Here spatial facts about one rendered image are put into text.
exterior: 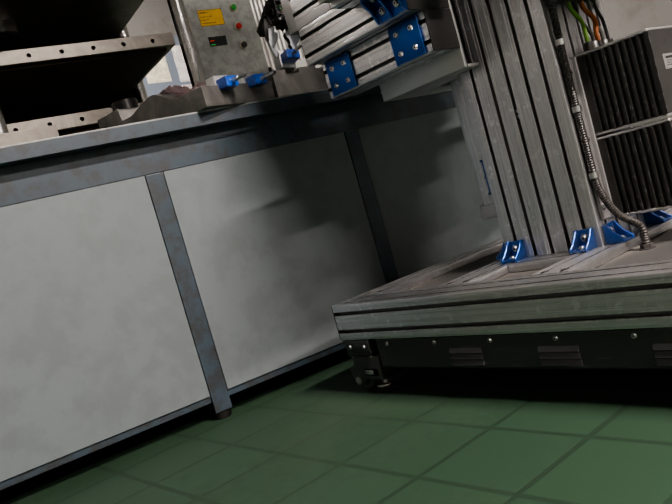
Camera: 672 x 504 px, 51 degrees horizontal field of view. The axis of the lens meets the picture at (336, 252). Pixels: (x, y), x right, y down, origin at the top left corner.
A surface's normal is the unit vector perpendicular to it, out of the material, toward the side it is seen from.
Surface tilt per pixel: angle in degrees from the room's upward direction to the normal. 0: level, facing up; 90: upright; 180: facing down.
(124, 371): 90
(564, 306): 90
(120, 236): 90
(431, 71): 90
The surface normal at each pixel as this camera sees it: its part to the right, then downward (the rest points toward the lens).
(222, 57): 0.51, -0.09
